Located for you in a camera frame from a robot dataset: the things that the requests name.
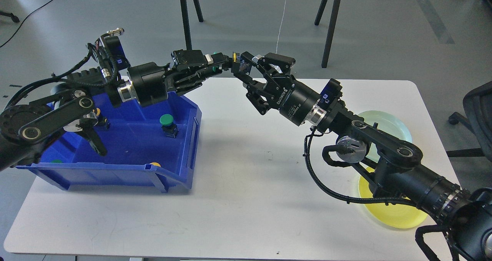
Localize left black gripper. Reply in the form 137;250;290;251
128;50;222;107

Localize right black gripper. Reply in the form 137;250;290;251
233;52;320;126

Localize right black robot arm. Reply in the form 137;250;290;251
226;52;492;261

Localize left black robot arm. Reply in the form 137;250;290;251
0;28;233;170

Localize yellow button back left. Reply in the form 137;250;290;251
95;108;111;131

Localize pale green plate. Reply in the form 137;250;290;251
349;110;412;162

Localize yellow plate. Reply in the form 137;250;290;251
358;167;428;229

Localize blue plastic bin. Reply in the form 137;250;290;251
18;92;202;193

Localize left black tripod legs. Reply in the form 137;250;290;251
178;0;204;51

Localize black tripod legs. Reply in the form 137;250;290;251
178;0;204;51
314;0;341;68

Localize right black tripod legs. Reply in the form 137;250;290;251
314;0;341;68

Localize black office chair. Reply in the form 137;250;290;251
447;81;492;161

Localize white cable with plug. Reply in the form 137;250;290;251
276;0;291;54

